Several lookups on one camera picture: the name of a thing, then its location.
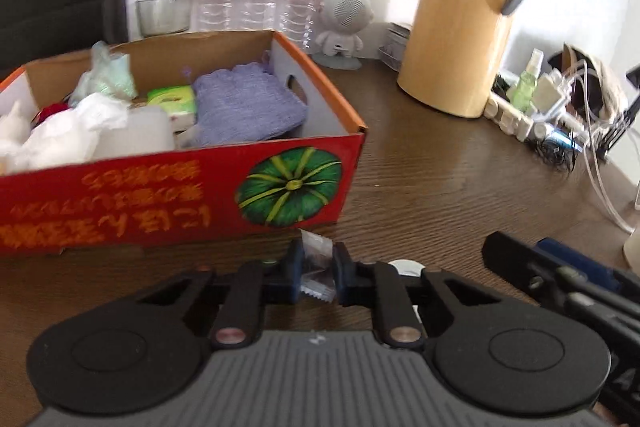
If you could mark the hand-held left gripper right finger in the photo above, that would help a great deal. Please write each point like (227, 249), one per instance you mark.
(344, 277)

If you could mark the red artificial rose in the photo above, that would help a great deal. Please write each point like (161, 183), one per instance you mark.
(52, 111)

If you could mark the white round case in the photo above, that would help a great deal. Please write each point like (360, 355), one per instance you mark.
(407, 268)

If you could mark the black stand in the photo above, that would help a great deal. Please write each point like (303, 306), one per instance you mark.
(622, 122)

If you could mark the small metal tin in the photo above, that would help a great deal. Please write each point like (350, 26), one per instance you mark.
(395, 47)

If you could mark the green spray bottle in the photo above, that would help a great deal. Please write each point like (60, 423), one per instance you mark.
(525, 87)

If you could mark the yellow thermos jug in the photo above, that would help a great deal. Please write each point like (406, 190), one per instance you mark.
(450, 32)

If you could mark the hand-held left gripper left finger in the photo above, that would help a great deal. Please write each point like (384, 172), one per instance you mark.
(295, 274)

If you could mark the small clear packet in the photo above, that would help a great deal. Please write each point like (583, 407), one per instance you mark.
(315, 257)

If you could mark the white plastic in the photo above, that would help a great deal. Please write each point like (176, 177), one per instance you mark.
(60, 137)

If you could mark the small glass cup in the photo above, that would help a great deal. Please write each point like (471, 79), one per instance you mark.
(162, 17)

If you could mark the white robot-shaped speaker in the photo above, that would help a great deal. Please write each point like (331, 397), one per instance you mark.
(345, 9)

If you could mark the green snack packet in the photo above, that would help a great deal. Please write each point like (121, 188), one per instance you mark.
(170, 97)

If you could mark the white power strip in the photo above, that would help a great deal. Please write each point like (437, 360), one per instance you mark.
(505, 117)

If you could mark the purple knitted cloth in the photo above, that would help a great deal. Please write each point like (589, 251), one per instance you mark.
(240, 107)

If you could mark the yellow and white plush toy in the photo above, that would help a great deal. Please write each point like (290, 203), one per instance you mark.
(10, 127)

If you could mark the white charger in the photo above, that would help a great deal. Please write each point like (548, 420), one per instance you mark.
(547, 92)

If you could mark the translucent white container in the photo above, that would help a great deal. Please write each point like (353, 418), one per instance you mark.
(135, 132)

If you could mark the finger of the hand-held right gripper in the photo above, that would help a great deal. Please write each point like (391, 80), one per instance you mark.
(520, 259)
(580, 259)

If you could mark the red cardboard box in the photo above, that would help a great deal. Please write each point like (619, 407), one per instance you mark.
(150, 202)

